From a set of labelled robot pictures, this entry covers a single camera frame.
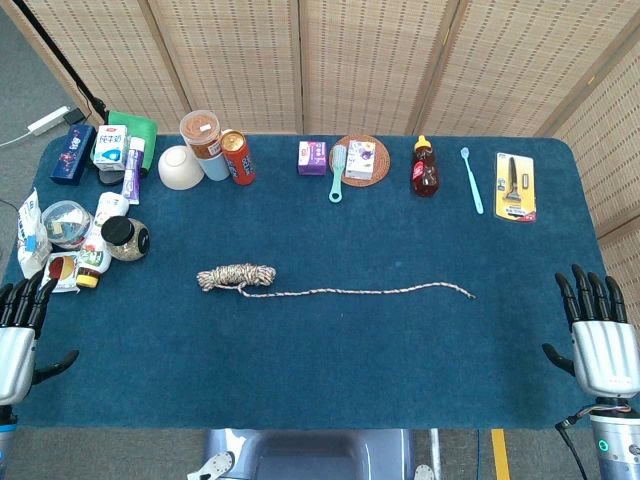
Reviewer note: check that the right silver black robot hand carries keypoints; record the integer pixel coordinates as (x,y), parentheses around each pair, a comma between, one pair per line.
(605,355)

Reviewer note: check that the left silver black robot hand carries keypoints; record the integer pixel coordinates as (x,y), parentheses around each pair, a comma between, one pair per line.
(15,360)

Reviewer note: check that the red yellow snack packet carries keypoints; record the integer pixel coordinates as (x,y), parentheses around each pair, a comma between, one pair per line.
(60,270)

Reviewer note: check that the white bag with blue print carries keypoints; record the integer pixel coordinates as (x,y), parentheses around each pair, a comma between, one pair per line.
(30,240)

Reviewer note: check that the clear round plastic container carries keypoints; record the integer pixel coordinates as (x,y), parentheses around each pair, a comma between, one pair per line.
(67,225)

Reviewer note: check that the glass jar with black lid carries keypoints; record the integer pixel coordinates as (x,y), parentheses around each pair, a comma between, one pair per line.
(127,242)

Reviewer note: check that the razor in yellow package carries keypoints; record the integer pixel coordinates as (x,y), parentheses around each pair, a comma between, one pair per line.
(515,185)

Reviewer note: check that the dark blue printed box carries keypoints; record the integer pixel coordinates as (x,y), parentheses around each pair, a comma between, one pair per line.
(72,155)

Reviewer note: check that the light blue toothbrush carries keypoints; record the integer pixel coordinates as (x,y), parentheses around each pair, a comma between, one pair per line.
(472,180)

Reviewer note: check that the purple white toothpaste tube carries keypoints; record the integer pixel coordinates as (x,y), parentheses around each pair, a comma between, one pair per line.
(132,170)

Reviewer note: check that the white blue milk carton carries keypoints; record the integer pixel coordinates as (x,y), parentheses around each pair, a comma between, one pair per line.
(110,147)

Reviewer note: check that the white power strip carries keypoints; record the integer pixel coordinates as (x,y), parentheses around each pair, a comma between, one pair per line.
(47,121)

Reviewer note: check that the black power adapter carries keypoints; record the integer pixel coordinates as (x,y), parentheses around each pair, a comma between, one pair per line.
(75,117)

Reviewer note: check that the white ceramic bowl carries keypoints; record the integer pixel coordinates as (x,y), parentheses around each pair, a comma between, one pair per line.
(180,167)

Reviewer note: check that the red sauce bottle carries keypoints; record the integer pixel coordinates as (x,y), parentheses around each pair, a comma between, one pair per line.
(425,172)

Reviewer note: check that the green folded cloth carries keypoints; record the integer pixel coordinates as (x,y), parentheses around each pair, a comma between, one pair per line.
(142,135)

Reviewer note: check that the light blue cup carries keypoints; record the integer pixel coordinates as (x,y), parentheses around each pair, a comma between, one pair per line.
(215,169)

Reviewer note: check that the dark blue table cloth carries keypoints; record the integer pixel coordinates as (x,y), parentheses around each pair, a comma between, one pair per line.
(320,350)

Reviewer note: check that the clear jar of rubber bands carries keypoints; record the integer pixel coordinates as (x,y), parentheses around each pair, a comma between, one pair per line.
(200,132)

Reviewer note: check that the round woven coaster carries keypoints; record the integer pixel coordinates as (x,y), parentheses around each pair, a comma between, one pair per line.
(382,160)

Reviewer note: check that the orange red drink can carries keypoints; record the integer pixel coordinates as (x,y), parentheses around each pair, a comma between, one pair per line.
(239,160)

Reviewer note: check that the blue-grey robot torso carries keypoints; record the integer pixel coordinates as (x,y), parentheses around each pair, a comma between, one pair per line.
(310,455)

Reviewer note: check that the white box with purple print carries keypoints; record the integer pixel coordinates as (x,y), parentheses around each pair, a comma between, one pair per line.
(359,160)

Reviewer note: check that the black stand pole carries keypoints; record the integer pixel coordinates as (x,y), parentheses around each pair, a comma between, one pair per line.
(50,45)

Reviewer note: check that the mint green brush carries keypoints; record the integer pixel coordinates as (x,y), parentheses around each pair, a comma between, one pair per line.
(336,175)

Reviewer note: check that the purple small box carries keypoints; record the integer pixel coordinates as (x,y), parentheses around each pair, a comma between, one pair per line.
(311,159)

